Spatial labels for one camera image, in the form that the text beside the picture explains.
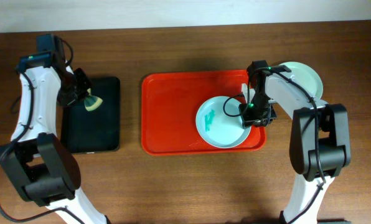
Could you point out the light blue plate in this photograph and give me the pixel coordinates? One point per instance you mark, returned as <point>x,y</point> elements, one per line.
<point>218,129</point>

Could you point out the green yellow sponge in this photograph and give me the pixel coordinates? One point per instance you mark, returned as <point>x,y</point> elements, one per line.
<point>92,102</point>

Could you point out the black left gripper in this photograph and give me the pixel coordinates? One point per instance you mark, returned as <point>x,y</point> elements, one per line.
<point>80,86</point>

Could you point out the red plastic tray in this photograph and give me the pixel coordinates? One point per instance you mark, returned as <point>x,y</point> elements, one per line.
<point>169,104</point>

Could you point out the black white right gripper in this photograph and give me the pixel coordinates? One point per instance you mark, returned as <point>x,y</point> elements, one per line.
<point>257,120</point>

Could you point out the black water tray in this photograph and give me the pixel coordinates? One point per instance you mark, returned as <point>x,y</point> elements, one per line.
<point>98,130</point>

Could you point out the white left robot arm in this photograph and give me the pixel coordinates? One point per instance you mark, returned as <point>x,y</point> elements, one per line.
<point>38,165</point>

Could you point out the light green plate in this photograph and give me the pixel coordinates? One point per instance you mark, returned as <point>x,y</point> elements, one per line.
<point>304,75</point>

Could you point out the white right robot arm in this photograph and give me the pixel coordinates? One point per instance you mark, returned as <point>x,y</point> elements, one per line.
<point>319,144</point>

